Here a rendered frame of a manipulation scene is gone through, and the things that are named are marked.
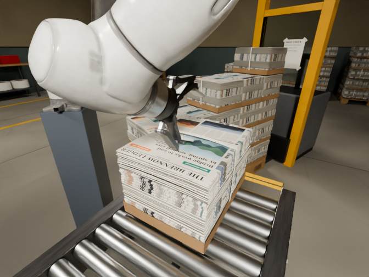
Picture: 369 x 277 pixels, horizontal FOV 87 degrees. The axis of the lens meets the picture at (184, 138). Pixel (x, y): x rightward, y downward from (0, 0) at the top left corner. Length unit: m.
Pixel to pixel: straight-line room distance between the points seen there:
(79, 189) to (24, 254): 0.70
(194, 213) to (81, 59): 0.39
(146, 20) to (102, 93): 0.10
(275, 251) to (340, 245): 1.33
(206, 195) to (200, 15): 0.33
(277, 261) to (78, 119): 1.00
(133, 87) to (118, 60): 0.04
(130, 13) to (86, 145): 0.98
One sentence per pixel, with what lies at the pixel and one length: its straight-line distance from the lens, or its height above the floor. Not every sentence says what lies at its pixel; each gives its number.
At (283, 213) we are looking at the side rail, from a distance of 0.75.
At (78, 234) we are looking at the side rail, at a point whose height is 0.80.
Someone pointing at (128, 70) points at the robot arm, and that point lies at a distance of 0.27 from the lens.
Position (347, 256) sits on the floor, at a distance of 1.91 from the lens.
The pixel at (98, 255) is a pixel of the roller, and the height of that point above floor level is 0.80.
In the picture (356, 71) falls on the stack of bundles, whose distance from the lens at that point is 6.31.
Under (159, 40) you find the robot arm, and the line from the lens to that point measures 0.25.
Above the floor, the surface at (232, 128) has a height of 1.03.
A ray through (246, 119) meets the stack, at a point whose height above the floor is 0.70.
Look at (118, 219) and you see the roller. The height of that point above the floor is 0.79.
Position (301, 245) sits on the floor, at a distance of 1.81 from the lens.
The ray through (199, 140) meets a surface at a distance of 0.60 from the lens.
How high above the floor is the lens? 1.29
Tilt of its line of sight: 25 degrees down
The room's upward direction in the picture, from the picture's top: straight up
